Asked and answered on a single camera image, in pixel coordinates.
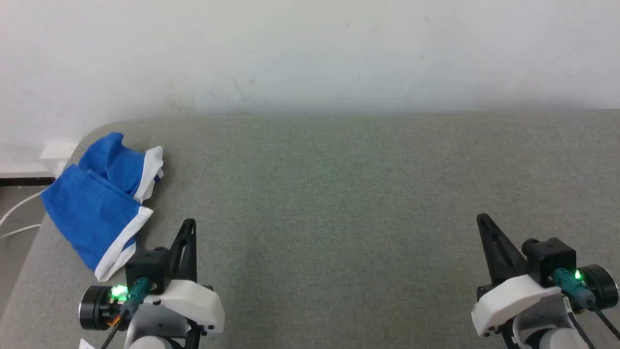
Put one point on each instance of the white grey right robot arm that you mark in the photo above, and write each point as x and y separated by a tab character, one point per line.
552	334

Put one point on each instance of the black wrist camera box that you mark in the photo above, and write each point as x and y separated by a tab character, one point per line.
147	269
550	259

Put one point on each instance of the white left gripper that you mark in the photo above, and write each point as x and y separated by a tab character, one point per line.
191	300

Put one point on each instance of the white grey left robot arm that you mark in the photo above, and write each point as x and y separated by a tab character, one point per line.
160	342

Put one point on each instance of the blue shorts with white trim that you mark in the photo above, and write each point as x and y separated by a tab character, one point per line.
92	208

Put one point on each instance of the grey fabric sofa cushion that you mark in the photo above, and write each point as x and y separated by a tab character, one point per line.
339	218

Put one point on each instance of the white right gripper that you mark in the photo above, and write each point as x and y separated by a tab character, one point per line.
513	303

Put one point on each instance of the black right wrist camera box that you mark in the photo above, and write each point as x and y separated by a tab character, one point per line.
550	259

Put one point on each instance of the white wall socket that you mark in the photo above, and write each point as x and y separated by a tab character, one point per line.
58	149

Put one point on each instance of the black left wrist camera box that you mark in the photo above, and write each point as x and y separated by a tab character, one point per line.
147	269

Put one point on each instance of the black baseboard strip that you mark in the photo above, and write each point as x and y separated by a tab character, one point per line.
26	182

